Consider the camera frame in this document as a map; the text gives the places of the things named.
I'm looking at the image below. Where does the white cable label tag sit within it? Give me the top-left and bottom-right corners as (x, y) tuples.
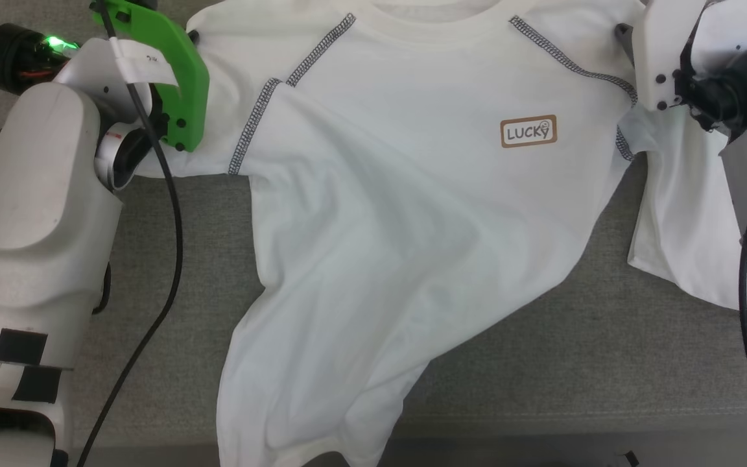
(113, 38), (180, 86)

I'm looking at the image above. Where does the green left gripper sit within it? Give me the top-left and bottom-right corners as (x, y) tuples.
(90, 0), (211, 154)

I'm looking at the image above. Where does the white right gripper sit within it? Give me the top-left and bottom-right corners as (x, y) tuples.
(615, 0), (706, 113)

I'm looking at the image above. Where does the white t-shirt with LUCKY patch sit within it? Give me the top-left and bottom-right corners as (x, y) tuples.
(134, 0), (747, 467)

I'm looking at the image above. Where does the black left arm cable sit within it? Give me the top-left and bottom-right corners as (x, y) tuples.
(75, 0), (185, 467)

